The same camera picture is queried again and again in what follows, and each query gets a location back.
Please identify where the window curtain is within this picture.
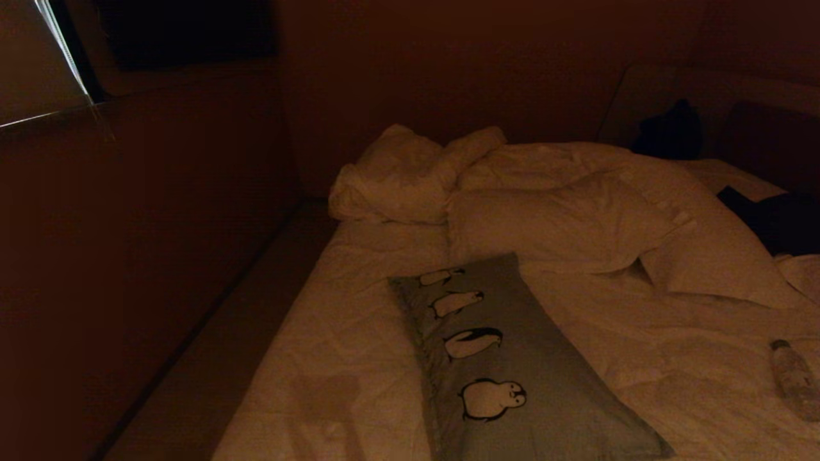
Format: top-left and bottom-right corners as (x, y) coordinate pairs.
(0, 0), (95, 127)

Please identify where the white crumpled duvet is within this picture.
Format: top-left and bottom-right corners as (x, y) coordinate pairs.
(328, 124), (809, 311)

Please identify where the grey penguin print pillow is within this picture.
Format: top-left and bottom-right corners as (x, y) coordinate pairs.
(387, 252), (676, 461)

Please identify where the white bed with sheet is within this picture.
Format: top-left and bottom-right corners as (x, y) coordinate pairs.
(211, 158), (820, 461)

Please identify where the black clothing item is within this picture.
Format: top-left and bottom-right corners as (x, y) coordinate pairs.
(716, 184), (820, 257)

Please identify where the dark wall-mounted screen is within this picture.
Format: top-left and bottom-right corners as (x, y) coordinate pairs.
(96, 0), (279, 72)

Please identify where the upholstered headboard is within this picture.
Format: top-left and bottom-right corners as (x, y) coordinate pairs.
(596, 62), (820, 193)

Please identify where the clear plastic bottle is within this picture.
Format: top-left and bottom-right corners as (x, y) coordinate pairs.
(769, 339), (820, 423)

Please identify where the dark bundled garment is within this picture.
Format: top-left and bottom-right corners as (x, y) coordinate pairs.
(631, 98), (704, 161)

